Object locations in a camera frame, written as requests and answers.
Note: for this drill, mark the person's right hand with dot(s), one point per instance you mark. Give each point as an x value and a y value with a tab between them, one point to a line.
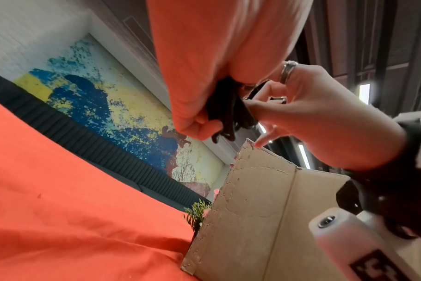
328	120

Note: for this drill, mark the person's left hand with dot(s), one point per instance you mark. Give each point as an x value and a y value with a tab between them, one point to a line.
210	44

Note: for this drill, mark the long ceiling light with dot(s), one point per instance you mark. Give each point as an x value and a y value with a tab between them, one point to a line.
302	155
364	92

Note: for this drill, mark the blue and yellow abstract painting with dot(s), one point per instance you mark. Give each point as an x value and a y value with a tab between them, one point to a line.
120	104

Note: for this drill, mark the brown cardboard box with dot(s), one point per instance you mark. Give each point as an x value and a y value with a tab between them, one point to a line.
259	214

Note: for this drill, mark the black ribbed sofa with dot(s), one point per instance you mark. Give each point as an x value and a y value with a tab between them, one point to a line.
92	142

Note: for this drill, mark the small artificial green plant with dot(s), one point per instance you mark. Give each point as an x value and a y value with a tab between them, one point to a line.
196	215

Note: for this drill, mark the orange cloth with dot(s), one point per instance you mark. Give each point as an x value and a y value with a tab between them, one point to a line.
64	208

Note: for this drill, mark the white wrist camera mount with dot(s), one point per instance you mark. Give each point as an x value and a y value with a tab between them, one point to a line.
356	247

